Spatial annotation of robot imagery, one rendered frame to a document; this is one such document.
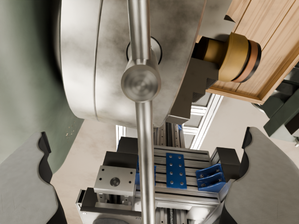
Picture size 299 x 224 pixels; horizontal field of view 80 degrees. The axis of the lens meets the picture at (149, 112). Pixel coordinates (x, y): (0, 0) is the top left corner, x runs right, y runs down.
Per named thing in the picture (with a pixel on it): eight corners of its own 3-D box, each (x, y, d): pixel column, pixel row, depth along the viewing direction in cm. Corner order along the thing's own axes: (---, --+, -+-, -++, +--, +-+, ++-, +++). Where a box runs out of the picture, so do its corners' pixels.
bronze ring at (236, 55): (193, 86, 32) (241, 98, 33) (218, 33, 26) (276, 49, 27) (187, 62, 39) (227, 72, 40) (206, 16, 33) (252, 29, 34)
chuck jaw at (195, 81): (149, 62, 33) (137, 126, 29) (155, 45, 28) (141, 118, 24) (206, 76, 34) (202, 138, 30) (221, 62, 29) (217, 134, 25)
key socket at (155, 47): (128, 33, 19) (125, 35, 16) (159, 32, 19) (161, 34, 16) (131, 65, 20) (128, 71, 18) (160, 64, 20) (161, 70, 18)
